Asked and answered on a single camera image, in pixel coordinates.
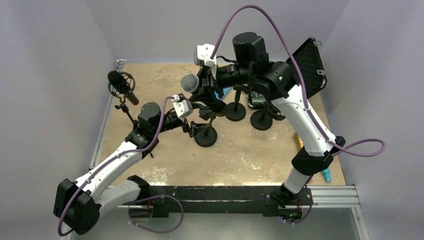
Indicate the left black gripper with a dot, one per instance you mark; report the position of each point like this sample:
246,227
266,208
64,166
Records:
194,128

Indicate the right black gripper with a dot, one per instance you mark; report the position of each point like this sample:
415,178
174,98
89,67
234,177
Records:
207,84

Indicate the black round-base mic stand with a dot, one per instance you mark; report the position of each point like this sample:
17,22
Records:
235,110

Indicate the black stand with shock mount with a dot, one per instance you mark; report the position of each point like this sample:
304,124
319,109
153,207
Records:
262,120

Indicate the black tripod shock-mount stand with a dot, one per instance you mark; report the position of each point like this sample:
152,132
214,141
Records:
127,109

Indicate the black condenser microphone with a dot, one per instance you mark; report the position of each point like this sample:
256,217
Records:
120,82

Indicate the gold handheld microphone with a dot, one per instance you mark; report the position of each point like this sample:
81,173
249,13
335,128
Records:
298,141

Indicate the blue handheld microphone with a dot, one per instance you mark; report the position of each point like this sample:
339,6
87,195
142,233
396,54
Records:
326,173

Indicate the black silver-grille microphone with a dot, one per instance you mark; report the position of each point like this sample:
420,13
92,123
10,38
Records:
189,83

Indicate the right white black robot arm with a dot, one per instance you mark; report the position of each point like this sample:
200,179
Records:
281,85

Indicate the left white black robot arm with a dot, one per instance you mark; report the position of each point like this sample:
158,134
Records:
80,203

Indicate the blue studded baseplate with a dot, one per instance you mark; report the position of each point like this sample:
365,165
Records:
225,92

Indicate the black poker chip case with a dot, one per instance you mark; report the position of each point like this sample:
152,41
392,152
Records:
310,63

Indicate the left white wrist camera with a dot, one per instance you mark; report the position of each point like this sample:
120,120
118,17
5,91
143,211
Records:
182,106

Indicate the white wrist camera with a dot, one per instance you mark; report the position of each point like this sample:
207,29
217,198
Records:
203,55
182,106

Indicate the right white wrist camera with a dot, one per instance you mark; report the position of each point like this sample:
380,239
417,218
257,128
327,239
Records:
203,55

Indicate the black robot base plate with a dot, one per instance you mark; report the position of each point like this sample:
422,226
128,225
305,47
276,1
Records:
265,200

